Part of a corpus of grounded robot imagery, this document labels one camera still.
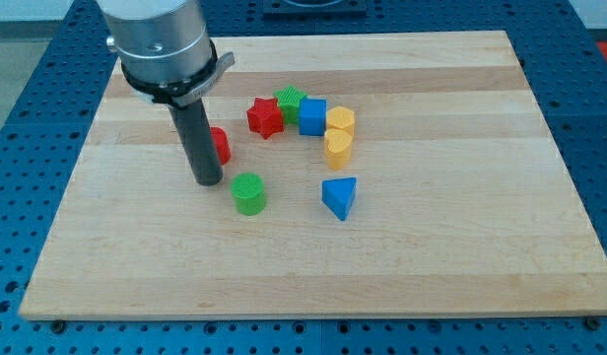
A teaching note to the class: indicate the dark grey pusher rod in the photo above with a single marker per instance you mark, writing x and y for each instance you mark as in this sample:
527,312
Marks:
195,135

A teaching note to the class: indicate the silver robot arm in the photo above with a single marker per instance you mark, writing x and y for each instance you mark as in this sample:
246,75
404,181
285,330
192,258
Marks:
168,58

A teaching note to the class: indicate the blue triangle block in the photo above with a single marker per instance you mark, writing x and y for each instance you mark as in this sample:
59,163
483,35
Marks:
338,195

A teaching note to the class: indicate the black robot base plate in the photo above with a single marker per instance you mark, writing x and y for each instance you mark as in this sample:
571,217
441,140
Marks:
288,8

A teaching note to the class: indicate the blue cube block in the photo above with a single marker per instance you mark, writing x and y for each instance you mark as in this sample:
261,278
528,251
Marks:
312,117

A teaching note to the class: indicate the green cylinder block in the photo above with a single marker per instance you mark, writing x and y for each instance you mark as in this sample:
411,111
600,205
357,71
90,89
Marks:
248,193

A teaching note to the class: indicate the yellow hexagon block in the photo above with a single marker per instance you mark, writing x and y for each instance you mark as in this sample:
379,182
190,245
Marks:
341,118

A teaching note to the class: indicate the red cylinder block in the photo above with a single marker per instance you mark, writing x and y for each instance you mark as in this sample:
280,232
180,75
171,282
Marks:
222,144

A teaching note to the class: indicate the green star block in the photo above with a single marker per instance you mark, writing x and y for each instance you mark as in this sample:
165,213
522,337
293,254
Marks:
289,102

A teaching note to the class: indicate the yellow heart block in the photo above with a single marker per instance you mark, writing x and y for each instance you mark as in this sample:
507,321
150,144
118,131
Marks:
337,148

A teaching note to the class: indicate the wooden board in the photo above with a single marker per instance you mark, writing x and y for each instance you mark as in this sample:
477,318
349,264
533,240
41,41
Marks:
464,207

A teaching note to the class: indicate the red star block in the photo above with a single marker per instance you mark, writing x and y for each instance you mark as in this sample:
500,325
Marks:
265,117

